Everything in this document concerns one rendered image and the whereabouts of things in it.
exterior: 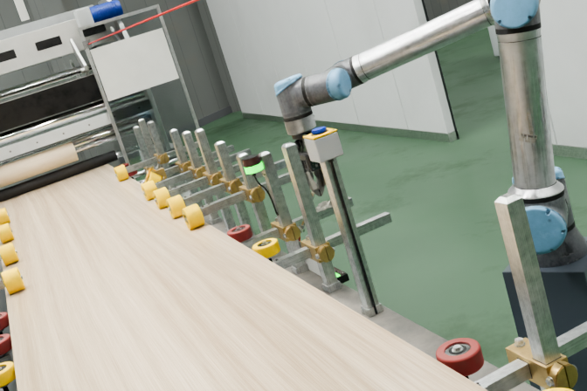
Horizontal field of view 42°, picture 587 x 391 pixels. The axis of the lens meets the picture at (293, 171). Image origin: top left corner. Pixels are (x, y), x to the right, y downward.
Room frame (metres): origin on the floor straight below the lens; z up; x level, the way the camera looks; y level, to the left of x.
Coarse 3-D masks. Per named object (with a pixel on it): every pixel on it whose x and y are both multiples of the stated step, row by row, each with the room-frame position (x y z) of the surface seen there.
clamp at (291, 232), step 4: (272, 224) 2.49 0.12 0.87; (276, 224) 2.46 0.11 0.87; (292, 224) 2.41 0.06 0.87; (272, 228) 2.50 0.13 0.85; (280, 228) 2.41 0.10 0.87; (284, 228) 2.40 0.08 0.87; (288, 228) 2.39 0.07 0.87; (292, 228) 2.39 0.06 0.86; (296, 228) 2.39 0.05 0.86; (280, 232) 2.43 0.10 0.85; (284, 232) 2.40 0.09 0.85; (288, 232) 2.38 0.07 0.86; (292, 232) 2.39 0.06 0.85; (296, 232) 2.39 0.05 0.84; (280, 236) 2.44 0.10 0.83; (284, 236) 2.39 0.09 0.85; (288, 236) 2.38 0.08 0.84; (292, 236) 2.38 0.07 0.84; (296, 236) 2.39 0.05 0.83; (284, 240) 2.42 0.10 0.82; (288, 240) 2.40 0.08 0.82; (292, 240) 2.38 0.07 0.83
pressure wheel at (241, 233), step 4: (244, 224) 2.45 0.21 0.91; (248, 224) 2.43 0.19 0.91; (232, 228) 2.45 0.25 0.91; (236, 228) 2.42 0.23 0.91; (240, 228) 2.42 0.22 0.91; (244, 228) 2.42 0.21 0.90; (248, 228) 2.40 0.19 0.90; (228, 232) 2.41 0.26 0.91; (232, 232) 2.40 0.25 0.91; (236, 232) 2.38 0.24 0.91; (240, 232) 2.38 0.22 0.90; (244, 232) 2.38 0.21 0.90; (248, 232) 2.39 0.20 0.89; (232, 236) 2.38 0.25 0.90; (236, 236) 2.38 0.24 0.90; (240, 236) 2.38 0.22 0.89; (244, 236) 2.38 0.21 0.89; (248, 236) 2.39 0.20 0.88; (236, 240) 2.38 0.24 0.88; (240, 240) 2.38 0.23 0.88; (244, 240) 2.38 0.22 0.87
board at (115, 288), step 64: (64, 192) 4.24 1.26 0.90; (128, 192) 3.66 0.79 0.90; (64, 256) 2.80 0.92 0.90; (128, 256) 2.52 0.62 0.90; (192, 256) 2.30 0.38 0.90; (256, 256) 2.11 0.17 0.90; (64, 320) 2.06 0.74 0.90; (128, 320) 1.90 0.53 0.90; (192, 320) 1.77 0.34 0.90; (256, 320) 1.65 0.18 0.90; (320, 320) 1.54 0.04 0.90; (64, 384) 1.62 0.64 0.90; (128, 384) 1.52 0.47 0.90; (192, 384) 1.43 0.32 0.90; (256, 384) 1.35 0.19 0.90; (320, 384) 1.27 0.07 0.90; (384, 384) 1.21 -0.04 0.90; (448, 384) 1.14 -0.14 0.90
